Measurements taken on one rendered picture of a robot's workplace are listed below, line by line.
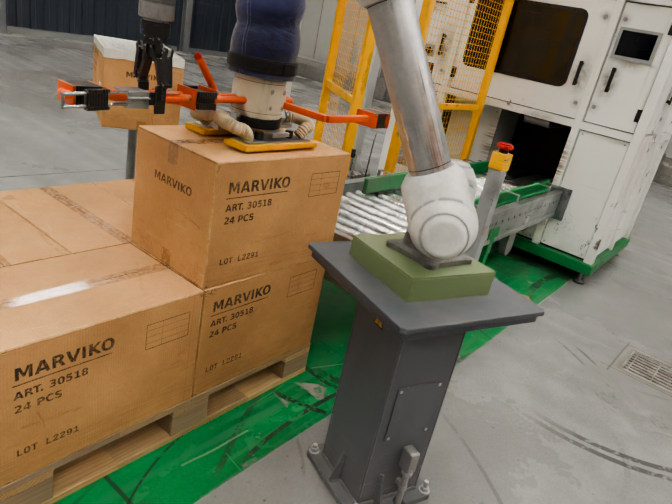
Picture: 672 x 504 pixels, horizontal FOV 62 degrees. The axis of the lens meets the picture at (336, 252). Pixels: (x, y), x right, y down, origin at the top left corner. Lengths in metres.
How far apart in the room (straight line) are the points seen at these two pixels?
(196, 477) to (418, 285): 0.94
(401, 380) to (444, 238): 0.52
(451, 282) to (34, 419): 1.11
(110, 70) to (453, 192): 2.29
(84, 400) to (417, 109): 1.14
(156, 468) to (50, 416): 0.43
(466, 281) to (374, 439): 0.54
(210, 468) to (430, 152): 1.21
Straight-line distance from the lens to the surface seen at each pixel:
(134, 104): 1.60
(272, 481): 1.93
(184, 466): 1.94
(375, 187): 3.06
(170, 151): 1.77
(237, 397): 2.18
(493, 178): 2.45
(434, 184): 1.26
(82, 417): 1.72
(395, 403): 1.66
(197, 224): 1.71
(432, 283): 1.45
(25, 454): 1.70
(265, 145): 1.78
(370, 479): 1.84
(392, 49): 1.26
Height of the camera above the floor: 1.36
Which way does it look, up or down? 22 degrees down
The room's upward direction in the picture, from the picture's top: 12 degrees clockwise
